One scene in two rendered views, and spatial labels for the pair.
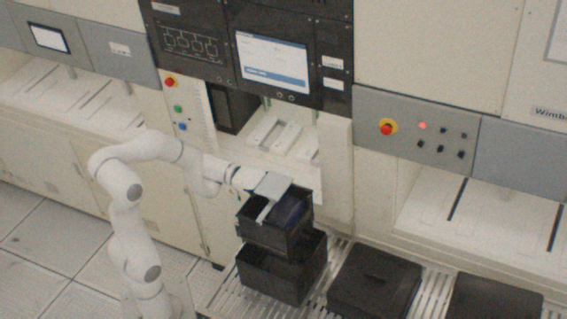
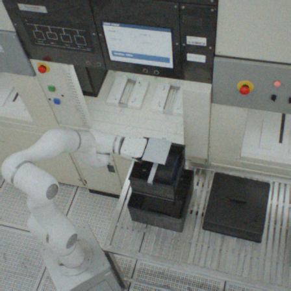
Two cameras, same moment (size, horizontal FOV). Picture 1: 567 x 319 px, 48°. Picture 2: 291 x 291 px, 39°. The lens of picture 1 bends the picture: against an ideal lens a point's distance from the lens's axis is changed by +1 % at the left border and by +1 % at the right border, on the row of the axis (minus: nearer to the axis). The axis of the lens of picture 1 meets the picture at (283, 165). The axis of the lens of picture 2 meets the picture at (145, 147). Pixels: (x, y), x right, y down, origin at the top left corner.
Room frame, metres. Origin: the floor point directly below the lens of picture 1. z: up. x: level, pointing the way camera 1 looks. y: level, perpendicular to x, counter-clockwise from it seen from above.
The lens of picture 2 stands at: (0.61, 0.24, 2.76)
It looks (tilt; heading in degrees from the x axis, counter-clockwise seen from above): 56 degrees down; 351
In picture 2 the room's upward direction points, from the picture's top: 10 degrees counter-clockwise
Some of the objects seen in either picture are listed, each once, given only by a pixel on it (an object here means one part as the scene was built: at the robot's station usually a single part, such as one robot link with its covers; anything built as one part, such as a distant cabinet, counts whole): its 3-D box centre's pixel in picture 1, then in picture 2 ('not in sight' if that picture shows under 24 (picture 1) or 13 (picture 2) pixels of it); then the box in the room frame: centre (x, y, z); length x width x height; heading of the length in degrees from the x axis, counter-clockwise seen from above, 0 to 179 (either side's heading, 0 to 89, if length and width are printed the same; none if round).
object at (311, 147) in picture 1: (324, 149); (171, 98); (2.11, -0.20, 0.89); 0.22 x 0.21 x 0.04; 148
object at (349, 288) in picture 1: (374, 284); (236, 204); (1.39, -0.30, 0.83); 0.29 x 0.29 x 0.13; 56
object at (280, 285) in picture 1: (283, 258); (162, 195); (1.56, 0.05, 0.85); 0.28 x 0.28 x 0.17; 56
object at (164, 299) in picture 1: (153, 300); (69, 251); (1.43, 0.57, 0.85); 0.19 x 0.19 x 0.18
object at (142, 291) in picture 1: (135, 262); (51, 230); (1.45, 0.59, 1.07); 0.19 x 0.12 x 0.24; 40
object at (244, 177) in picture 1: (247, 179); (132, 147); (1.62, 0.13, 1.26); 0.11 x 0.10 x 0.07; 56
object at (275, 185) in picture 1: (275, 213); (158, 168); (1.56, 0.05, 1.12); 0.24 x 0.20 x 0.32; 146
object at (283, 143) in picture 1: (274, 135); (127, 91); (2.26, 0.03, 0.89); 0.22 x 0.21 x 0.04; 148
